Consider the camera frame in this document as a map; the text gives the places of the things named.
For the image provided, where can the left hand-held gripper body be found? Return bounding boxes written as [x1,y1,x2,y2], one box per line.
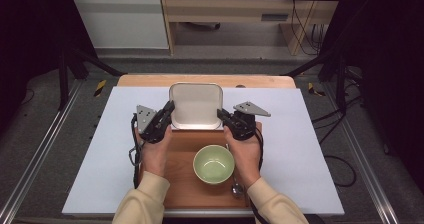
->
[136,104,168,145]

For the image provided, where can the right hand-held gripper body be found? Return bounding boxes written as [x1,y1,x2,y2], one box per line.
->
[227,100,272,141]

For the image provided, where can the white square plate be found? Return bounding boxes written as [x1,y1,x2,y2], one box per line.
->
[168,81,225,131]

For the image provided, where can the green bowl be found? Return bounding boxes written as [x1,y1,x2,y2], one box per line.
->
[192,144,236,186]

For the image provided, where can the metal spoon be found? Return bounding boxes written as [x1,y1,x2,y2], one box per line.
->
[225,143,245,199]

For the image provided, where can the brown wooden tray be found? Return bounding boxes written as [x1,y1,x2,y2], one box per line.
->
[137,121,264,210]

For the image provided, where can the person's left hand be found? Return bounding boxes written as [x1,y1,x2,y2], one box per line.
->
[134,125,174,178]

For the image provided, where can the person's right hand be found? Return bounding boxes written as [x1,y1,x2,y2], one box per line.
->
[222,123,263,189]

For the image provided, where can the yellow black floor tape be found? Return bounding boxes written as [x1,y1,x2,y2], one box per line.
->
[306,81,326,98]
[93,79,108,98]

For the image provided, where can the black metal stand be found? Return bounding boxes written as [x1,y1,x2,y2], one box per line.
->
[57,46,125,111]
[283,48,348,111]

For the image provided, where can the white cabinet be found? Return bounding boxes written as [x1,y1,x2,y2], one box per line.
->
[67,0,170,50]

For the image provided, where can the light wooden desk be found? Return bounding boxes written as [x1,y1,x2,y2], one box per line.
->
[158,0,346,57]

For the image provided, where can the dark curtain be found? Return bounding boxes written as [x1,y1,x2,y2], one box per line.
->
[0,0,98,132]
[328,0,424,187]

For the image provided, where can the left hand-held gripper cable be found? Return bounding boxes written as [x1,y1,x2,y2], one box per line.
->
[128,113,143,190]

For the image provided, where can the hand-held gripper cable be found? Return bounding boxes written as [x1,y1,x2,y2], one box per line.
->
[128,113,143,190]
[249,123,268,224]

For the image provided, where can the right hand-held gripper cable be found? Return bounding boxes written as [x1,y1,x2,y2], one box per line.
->
[249,123,268,224]

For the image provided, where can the black hanging desk cables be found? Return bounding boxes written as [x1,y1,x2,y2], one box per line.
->
[290,0,326,57]

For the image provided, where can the aluminium floor rail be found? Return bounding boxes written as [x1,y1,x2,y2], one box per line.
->
[0,79,85,224]
[320,83,401,224]

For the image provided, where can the thin black floor cable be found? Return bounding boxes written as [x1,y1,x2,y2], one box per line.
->
[16,87,36,107]

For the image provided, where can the black floor cable loop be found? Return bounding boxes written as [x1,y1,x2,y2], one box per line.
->
[311,95,365,188]

